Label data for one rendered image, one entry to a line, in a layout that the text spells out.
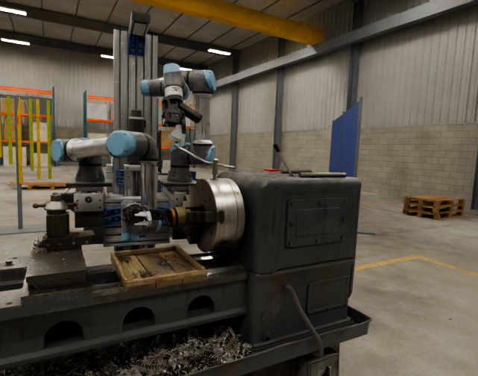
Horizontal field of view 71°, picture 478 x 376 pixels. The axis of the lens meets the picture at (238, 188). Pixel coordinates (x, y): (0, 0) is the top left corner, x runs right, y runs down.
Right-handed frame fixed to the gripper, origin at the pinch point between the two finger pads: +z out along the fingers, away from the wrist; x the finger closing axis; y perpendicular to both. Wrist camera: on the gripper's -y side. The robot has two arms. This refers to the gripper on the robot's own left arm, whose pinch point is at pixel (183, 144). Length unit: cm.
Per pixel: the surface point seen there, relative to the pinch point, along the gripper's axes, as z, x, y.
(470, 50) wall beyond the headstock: -427, -310, -996
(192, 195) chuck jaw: 21.1, -5.7, -4.6
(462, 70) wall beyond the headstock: -383, -343, -999
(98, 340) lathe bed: 70, -1, 36
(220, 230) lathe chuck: 37.8, 9.0, -9.1
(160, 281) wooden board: 54, 7, 15
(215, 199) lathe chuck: 25.6, 10.6, -7.8
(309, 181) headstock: 21, 20, -47
